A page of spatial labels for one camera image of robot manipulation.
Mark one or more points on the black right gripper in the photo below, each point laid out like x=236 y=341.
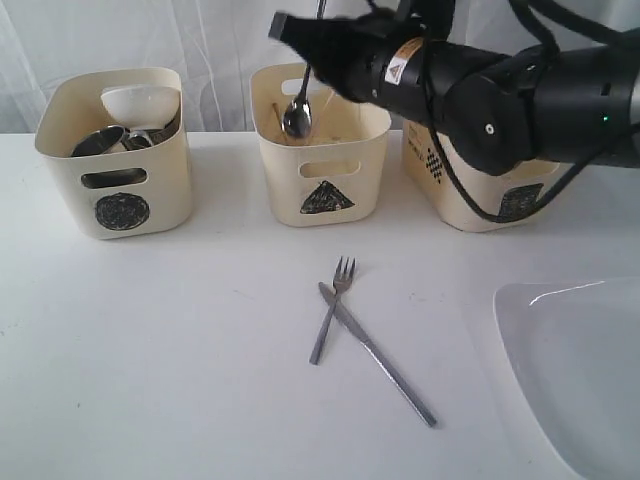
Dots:
x=330 y=46

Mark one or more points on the steel spoon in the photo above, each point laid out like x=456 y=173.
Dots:
x=296 y=121

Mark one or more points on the wooden chopstick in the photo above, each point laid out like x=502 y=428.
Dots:
x=278 y=116

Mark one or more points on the white ceramic bowl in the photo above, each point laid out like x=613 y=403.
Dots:
x=143 y=106

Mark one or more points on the steel fork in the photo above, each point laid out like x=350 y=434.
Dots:
x=342 y=281

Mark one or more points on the steel table knife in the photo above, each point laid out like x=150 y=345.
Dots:
x=346 y=319

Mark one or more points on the white square plate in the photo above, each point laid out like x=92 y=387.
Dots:
x=573 y=348

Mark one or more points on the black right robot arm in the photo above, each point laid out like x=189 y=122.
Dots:
x=497 y=110

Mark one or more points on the white curtain backdrop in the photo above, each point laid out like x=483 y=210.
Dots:
x=214 y=46

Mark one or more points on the cream bin with triangle mark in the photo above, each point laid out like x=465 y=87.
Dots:
x=332 y=176

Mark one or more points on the cream bin with circle mark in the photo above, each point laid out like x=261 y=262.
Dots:
x=123 y=193

